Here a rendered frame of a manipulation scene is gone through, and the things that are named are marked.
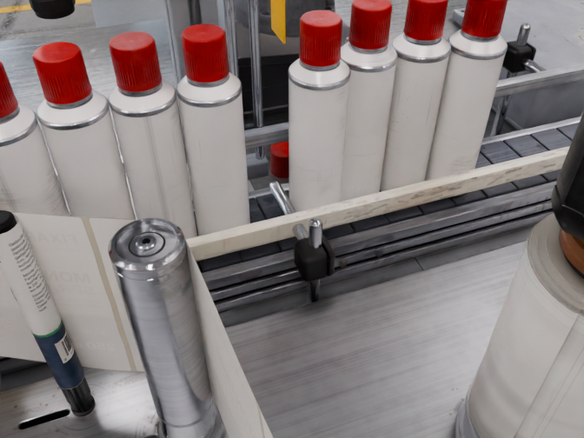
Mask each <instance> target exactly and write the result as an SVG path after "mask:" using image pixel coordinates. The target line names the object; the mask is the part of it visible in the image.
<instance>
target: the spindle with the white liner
mask: <svg viewBox="0 0 584 438"><path fill-rule="evenodd" d="M551 203H552V208H553V211H554V213H553V214H552V215H549V216H547V217H545V218H544V219H542V220H541V221H539V222H538V223H537V224H536V225H535V226H534V227H533V229H532V230H531V232H530V234H529V236H528V240H527V244H526V247H525V249H524V252H523V255H522V258H521V261H520V264H519V267H518V269H517V270H516V272H515V274H514V278H513V280H512V281H511V284H510V287H509V290H508V294H507V297H506V300H505V302H504V305H503V308H502V311H501V313H500V315H499V318H498V320H497V322H496V324H495V326H494V330H493V333H492V335H491V337H490V341H489V344H488V348H487V350H486V353H485V355H484V356H483V359H482V361H481V364H480V366H479V368H478V371H477V374H476V377H475V378H474V379H473V381H472V383H471V385H470V387H469V389H468V393H467V397H466V399H465V401H464V402H463V403H462V405H461V407H460V409H459V412H458V415H457V417H456V422H455V436H456V438H584V111H583V114H582V116H581V120H580V122H579V125H578V127H577V130H576V131H575V134H574V138H573V141H572V142H571V145H570V147H569V150H568V152H567V156H566V158H565V161H564V163H563V165H562V167H561V172H560V174H559V176H558V178H557V181H556V185H555V186H554V189H553V192H552V195H551Z"/></svg>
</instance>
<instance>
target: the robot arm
mask: <svg viewBox="0 0 584 438"><path fill-rule="evenodd" d="M313 10H328V11H332V12H335V0H285V36H286V37H299V36H300V18H301V17H302V15H303V14H305V13H307V12H310V11H313ZM235 12H236V21H237V22H238V23H239V24H241V25H242V26H244V27H246V28H248V29H249V12H248V0H235ZM259 22H260V33H263V34H267V35H271V36H276V33H275V32H274V31H273V30H272V29H271V0H259Z"/></svg>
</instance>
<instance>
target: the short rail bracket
mask: <svg viewBox="0 0 584 438"><path fill-rule="evenodd" d="M295 265H296V267H297V269H298V271H299V273H300V275H301V277H302V279H303V280H304V281H305V282H307V304H308V303H311V302H317V301H319V291H320V279H322V278H324V277H326V275H327V276H331V275H333V274H334V271H335V252H334V250H333V249H332V247H331V245H330V244H329V241H328V240H327V238H326V237H325V236H324V235H323V234H322V220H321V219H319V218H312V219H311V220H310V221H309V237H307V238H303V239H300V240H298V241H296V242H295Z"/></svg>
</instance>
